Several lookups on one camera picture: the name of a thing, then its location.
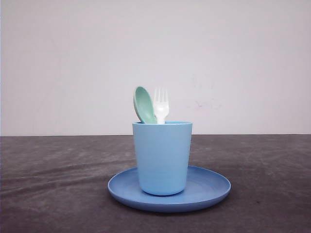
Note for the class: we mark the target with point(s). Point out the light blue plastic cup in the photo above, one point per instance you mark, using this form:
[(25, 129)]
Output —
[(162, 154)]

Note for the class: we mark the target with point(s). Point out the blue plastic plate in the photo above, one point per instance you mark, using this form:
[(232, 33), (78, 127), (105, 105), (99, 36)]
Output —
[(204, 188)]

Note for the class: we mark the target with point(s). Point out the mint green plastic spoon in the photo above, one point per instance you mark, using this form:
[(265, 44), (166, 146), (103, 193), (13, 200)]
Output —
[(143, 106)]

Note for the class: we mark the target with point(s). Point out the white plastic fork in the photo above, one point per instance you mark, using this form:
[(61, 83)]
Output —
[(161, 105)]

